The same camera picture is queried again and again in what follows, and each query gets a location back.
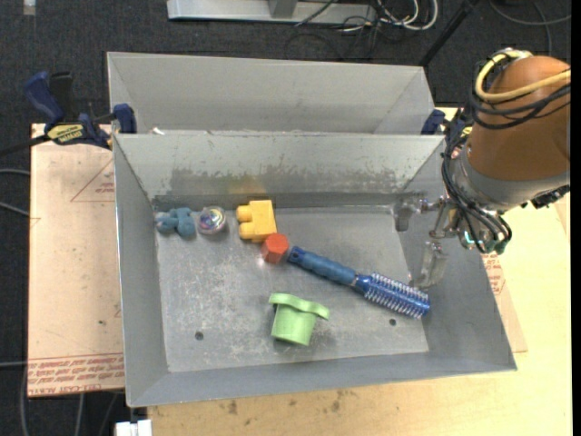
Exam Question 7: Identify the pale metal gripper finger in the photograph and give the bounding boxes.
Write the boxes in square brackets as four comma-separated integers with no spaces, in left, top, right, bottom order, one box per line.
[393,196,445,233]
[409,238,449,290]

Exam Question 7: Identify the blue hairbrush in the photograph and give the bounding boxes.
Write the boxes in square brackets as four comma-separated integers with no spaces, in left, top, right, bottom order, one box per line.
[286,244,432,321]

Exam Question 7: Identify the red-orange hexagonal block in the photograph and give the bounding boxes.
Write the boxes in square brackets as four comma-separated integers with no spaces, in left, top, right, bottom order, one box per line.
[261,233,291,264]

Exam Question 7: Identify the yellow toy building block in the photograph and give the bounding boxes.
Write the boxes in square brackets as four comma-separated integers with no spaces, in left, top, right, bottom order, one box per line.
[235,199,279,244]

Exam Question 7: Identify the green plastic cup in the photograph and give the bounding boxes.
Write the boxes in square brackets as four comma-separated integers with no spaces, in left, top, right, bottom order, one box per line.
[268,292,330,347]

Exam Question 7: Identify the iridescent glass ball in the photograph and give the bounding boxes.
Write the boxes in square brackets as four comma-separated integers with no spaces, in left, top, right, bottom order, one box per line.
[197,205,228,236]

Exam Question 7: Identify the grey metal bin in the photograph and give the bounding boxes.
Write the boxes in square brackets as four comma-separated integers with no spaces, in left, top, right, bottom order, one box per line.
[106,51,518,409]

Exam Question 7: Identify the blue-grey toy figure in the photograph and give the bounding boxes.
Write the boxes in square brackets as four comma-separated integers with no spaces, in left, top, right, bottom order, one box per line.
[154,206,197,241]

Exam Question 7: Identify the brown cardboard board red print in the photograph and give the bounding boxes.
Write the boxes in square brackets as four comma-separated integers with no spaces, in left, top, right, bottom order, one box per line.
[26,123,530,400]

